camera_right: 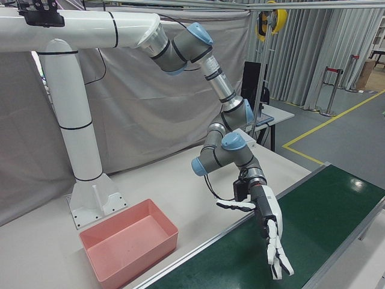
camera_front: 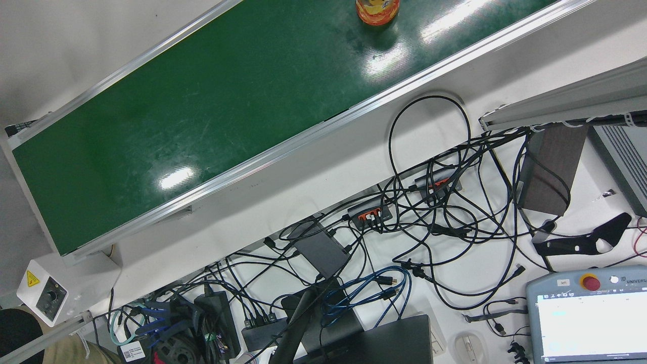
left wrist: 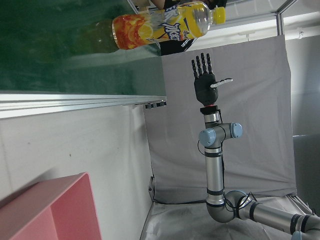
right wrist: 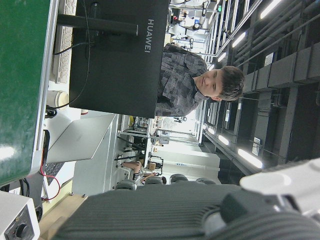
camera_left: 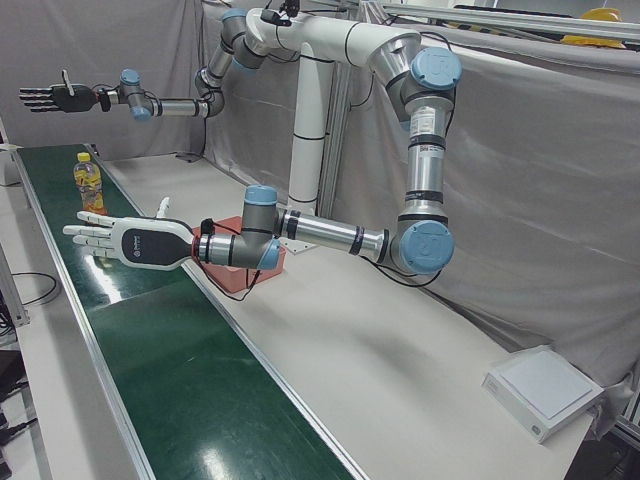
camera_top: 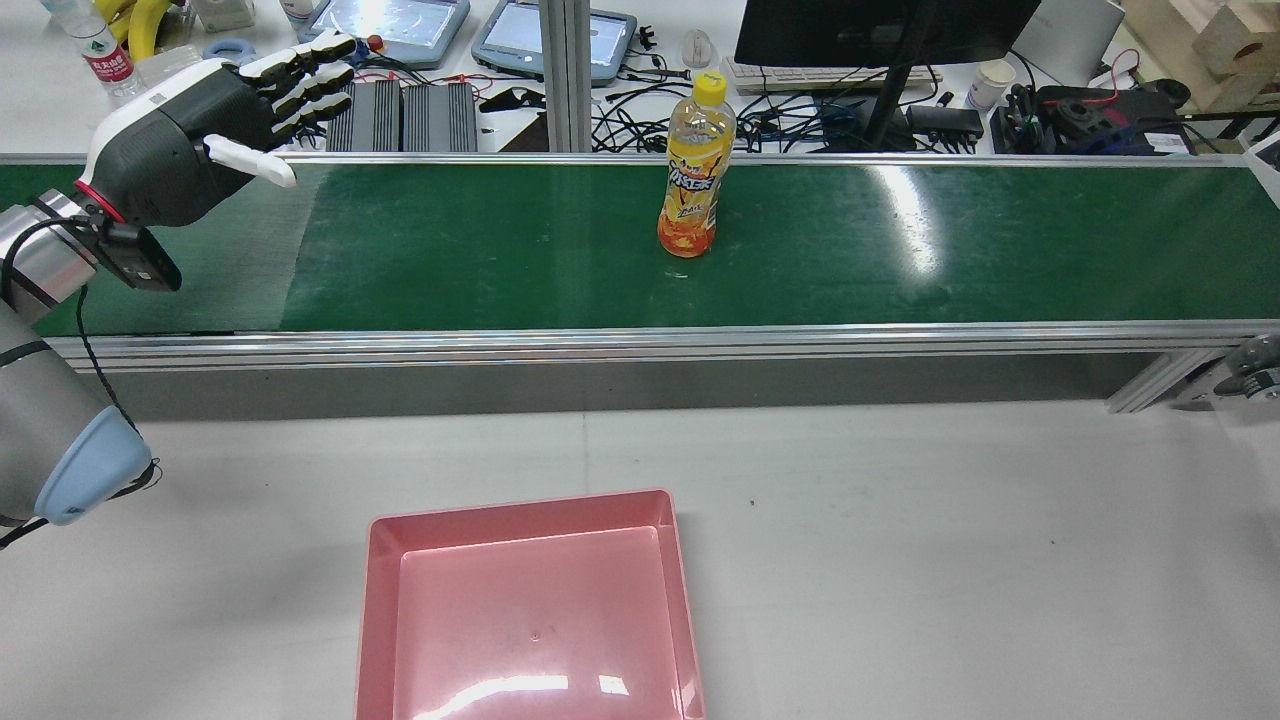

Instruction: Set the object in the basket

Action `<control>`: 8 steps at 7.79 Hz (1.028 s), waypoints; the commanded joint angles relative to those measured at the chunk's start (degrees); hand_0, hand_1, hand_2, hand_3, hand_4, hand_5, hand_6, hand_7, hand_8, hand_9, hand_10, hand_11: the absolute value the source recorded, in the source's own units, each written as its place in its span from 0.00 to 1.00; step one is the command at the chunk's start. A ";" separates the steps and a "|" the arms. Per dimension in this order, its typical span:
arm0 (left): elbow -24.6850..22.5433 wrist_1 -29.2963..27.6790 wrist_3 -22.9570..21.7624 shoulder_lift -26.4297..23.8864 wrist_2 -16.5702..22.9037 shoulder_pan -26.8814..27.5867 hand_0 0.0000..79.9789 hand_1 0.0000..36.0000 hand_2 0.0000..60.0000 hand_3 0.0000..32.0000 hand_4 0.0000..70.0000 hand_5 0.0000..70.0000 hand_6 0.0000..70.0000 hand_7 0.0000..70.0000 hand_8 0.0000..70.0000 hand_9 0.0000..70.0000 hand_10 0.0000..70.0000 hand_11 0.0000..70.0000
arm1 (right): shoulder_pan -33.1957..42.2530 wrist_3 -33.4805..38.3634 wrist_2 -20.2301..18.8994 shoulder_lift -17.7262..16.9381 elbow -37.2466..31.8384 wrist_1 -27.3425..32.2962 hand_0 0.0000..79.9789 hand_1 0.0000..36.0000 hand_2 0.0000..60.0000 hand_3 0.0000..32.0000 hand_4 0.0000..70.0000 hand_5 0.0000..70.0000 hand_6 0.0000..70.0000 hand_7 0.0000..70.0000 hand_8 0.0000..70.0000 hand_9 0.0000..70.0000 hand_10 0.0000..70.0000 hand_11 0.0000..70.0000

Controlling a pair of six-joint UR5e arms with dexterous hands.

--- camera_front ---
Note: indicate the black hub with orange ports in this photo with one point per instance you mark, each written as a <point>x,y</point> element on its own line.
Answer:
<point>440,177</point>
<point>369,207</point>

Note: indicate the dark grey flat box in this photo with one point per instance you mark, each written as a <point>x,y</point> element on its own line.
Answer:
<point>323,250</point>

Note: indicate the green conveyor belt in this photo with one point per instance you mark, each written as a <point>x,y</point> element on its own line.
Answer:
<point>202,131</point>

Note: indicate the black monitor stand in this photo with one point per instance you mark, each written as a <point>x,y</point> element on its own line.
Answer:
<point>298,323</point>

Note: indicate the black multiport hub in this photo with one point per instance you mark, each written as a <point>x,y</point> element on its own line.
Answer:
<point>263,333</point>

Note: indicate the black power adapter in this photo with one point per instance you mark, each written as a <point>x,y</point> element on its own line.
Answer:
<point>217,318</point>

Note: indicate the orange juice bottle yellow cap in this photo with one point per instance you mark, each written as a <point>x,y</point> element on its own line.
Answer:
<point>376,12</point>

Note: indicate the white computer mouse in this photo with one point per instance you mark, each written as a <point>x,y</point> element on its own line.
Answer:
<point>470,349</point>

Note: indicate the black blue mechanical device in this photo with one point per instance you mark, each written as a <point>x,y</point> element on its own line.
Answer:
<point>174,351</point>

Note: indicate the dark brown wooden block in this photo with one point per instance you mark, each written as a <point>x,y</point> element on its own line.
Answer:
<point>551,172</point>

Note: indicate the black plug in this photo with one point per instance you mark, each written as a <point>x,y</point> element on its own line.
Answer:
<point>515,349</point>

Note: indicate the white printed label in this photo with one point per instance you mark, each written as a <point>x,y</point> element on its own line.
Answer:
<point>132,351</point>

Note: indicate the white conveyor control box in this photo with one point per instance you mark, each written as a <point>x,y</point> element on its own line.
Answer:
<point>76,283</point>

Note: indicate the grey teach pendant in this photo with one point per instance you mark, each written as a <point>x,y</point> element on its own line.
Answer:
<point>581,323</point>

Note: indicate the grey finned power supply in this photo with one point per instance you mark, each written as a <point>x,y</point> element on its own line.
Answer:
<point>629,162</point>

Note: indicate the person in tan shirt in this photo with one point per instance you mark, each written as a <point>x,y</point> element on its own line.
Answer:
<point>17,336</point>

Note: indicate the black metal bracket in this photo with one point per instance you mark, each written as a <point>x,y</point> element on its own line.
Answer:
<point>571,247</point>

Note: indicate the aluminium profile post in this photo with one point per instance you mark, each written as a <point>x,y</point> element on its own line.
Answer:
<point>581,96</point>

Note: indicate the aluminium rail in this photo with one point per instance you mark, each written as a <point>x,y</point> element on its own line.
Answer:
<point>50,337</point>

